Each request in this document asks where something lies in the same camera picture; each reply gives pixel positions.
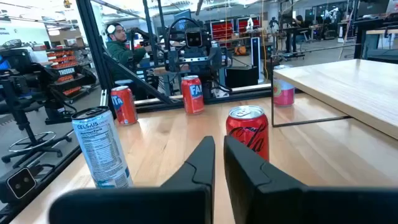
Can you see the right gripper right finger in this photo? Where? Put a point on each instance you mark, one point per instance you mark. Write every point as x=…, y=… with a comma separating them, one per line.
x=264, y=199

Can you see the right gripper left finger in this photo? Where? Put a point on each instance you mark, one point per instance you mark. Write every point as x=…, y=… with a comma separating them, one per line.
x=186, y=202

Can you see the orange Fanta can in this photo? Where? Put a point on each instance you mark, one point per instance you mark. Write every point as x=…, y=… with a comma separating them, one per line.
x=124, y=107
x=192, y=96

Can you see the red Coca-Cola can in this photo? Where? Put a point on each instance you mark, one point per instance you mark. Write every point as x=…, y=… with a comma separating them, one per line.
x=248, y=130

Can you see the pink and white Spindrift can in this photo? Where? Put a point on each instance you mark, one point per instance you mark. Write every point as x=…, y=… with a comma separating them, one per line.
x=283, y=93

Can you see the white Celsius Arctic Vibe can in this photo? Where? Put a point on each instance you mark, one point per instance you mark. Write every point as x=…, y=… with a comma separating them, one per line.
x=99, y=149

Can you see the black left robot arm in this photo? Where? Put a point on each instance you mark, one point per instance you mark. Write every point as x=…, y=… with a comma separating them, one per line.
x=208, y=84

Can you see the red bin rack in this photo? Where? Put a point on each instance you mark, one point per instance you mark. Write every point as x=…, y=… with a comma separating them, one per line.
x=248, y=24
x=222, y=31

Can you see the computer monitor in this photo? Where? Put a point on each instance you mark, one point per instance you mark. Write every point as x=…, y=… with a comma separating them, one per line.
x=182, y=18

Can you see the black box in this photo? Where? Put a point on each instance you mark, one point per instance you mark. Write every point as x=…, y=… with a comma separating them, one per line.
x=241, y=76

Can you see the white and black tower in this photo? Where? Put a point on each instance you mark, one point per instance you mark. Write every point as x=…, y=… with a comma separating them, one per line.
x=255, y=59

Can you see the person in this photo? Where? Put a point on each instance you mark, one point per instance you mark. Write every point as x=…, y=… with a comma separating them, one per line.
x=119, y=51
x=300, y=21

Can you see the black Trossen cart red bins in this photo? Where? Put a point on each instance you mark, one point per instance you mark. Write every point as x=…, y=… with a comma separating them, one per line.
x=66, y=71

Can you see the black office stool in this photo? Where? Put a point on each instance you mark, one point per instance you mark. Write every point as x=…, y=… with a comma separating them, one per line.
x=21, y=118

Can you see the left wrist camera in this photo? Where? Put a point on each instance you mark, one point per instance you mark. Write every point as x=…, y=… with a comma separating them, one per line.
x=194, y=39

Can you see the wooden shelf black metal frame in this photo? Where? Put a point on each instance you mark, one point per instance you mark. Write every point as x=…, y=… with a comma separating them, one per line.
x=342, y=90

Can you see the black table-level camera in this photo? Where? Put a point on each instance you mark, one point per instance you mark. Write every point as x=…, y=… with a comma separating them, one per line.
x=18, y=183

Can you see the black frame workbench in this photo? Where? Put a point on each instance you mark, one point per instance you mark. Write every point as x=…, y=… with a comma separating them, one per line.
x=373, y=46

